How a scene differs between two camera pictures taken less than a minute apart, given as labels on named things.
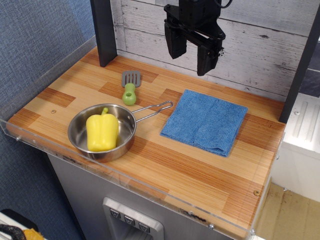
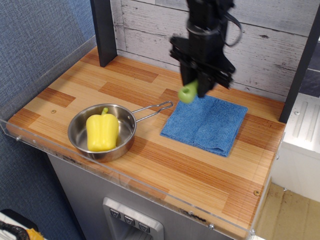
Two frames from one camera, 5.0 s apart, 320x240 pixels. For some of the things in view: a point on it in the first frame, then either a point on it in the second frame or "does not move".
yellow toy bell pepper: x=102 y=131 does not move
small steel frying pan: x=127 y=120 does not move
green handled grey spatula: x=131 y=80 to x=187 y=93
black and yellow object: x=13 y=226 does not move
